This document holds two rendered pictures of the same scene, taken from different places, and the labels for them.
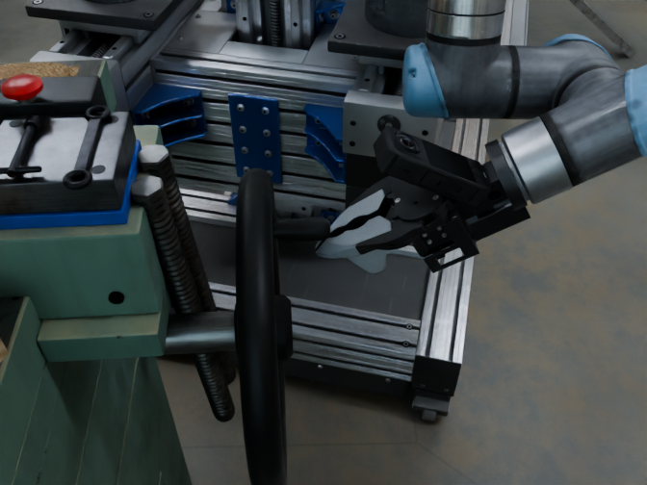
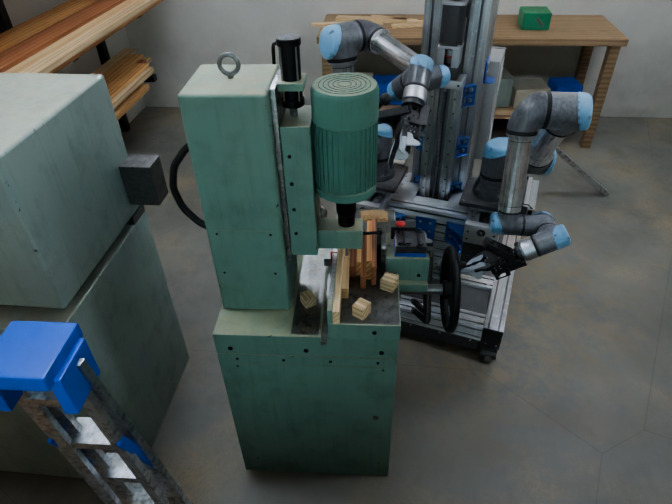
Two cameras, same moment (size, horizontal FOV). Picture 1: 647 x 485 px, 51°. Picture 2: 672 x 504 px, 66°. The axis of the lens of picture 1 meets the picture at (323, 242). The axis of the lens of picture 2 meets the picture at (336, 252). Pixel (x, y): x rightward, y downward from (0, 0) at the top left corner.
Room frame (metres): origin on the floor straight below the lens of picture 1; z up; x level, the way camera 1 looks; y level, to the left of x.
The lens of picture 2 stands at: (-0.93, 0.23, 1.99)
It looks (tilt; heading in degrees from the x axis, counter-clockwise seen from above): 38 degrees down; 9
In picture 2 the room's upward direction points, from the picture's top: 2 degrees counter-clockwise
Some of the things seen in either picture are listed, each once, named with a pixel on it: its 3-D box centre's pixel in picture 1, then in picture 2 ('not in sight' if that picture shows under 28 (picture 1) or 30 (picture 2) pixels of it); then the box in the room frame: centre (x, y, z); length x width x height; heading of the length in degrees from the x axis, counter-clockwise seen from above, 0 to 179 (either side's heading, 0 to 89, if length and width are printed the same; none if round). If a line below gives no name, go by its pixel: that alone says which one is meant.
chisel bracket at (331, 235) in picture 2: not in sight; (340, 234); (0.36, 0.41, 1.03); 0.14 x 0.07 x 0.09; 94
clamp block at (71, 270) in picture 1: (78, 218); (406, 256); (0.42, 0.20, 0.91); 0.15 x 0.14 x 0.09; 4
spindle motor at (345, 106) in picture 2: not in sight; (345, 139); (0.36, 0.39, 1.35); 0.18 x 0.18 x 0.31
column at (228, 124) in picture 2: not in sight; (248, 198); (0.34, 0.68, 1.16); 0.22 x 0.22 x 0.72; 4
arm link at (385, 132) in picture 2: not in sight; (377, 139); (1.11, 0.35, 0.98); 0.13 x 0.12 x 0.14; 129
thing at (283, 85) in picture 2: not in sight; (288, 72); (0.35, 0.53, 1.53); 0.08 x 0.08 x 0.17; 4
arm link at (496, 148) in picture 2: not in sight; (499, 156); (1.00, -0.15, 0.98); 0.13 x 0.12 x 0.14; 89
